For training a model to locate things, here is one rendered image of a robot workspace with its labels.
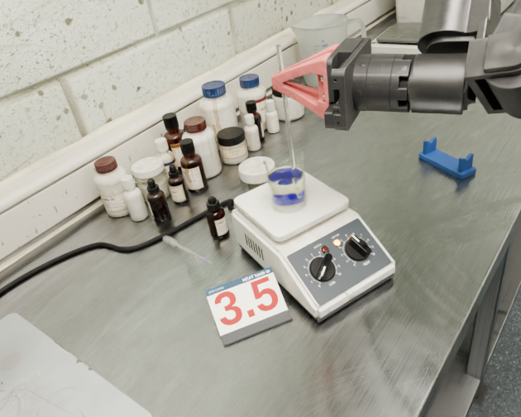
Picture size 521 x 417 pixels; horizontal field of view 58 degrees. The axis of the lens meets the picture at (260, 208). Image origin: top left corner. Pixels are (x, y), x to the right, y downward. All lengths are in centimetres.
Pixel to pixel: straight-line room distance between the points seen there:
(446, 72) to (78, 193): 63
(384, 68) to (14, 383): 54
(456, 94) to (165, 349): 43
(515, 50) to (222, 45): 80
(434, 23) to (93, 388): 53
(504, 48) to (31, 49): 68
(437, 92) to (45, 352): 54
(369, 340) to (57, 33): 67
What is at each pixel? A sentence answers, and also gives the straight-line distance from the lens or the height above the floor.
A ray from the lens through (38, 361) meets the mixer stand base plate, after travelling 66.
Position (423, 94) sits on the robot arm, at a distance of 48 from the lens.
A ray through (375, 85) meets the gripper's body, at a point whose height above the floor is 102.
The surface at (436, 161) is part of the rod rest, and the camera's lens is 87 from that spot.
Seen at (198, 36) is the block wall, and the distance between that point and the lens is 109.
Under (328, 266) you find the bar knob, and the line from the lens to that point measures 57.
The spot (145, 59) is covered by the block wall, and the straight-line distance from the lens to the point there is 99.
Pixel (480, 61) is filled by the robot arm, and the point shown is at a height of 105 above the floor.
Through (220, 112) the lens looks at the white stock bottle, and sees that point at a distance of 95.
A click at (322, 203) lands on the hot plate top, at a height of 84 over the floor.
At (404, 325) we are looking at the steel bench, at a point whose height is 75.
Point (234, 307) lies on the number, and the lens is 60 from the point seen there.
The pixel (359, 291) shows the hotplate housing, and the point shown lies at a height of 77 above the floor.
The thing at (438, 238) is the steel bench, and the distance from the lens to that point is 71.
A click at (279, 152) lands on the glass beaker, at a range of 62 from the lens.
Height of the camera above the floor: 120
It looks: 35 degrees down
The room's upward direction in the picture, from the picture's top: 10 degrees counter-clockwise
